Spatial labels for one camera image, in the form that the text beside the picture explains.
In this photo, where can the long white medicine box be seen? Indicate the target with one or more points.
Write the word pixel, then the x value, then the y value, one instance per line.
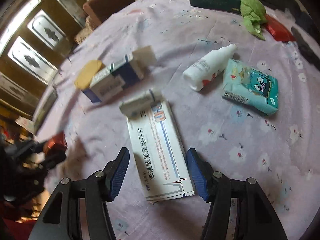
pixel 157 147

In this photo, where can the white plastic bottle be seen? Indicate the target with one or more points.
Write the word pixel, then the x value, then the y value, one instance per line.
pixel 207 68

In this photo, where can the patterned blanket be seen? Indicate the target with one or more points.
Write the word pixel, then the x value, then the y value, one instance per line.
pixel 90 26

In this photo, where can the blue white medicine box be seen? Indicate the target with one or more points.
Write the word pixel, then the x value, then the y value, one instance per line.
pixel 119 75

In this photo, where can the yellow round plastic container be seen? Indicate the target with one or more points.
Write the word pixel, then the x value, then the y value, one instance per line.
pixel 85 76

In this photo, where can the red packet near cloth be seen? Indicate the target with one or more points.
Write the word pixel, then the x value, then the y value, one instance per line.
pixel 278 30

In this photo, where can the red snack packet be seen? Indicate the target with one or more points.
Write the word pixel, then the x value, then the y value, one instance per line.
pixel 55 145

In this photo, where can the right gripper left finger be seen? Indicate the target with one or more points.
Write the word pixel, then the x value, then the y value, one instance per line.
pixel 60 217

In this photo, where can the teal tissue pack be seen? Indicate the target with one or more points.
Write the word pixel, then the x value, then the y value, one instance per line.
pixel 249 86

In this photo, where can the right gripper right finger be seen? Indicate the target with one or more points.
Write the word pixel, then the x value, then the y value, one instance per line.
pixel 255 217

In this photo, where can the green cloth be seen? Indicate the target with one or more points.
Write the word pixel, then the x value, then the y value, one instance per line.
pixel 253 13

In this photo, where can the floral purple tablecloth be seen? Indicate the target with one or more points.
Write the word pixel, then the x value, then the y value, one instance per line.
pixel 281 152

